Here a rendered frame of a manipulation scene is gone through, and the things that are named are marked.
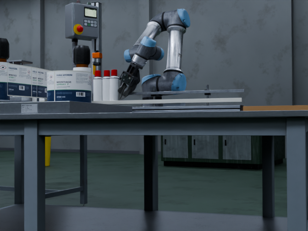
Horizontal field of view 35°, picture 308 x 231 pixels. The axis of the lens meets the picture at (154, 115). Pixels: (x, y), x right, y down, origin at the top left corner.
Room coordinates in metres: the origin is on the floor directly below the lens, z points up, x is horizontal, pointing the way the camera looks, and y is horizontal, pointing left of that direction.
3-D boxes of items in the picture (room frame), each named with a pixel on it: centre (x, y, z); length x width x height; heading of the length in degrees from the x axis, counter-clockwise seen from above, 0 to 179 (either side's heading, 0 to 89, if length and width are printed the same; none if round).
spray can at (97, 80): (2.72, 0.31, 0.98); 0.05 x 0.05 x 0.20
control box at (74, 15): (2.84, 0.41, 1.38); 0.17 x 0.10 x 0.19; 126
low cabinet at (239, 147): (9.48, -1.36, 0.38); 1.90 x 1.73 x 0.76; 61
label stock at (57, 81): (2.24, 0.39, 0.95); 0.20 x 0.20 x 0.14
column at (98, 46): (2.88, 0.33, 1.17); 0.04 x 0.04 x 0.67; 71
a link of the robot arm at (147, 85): (2.92, 0.01, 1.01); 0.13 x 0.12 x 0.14; 62
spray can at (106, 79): (2.71, 0.26, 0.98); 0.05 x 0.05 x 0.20
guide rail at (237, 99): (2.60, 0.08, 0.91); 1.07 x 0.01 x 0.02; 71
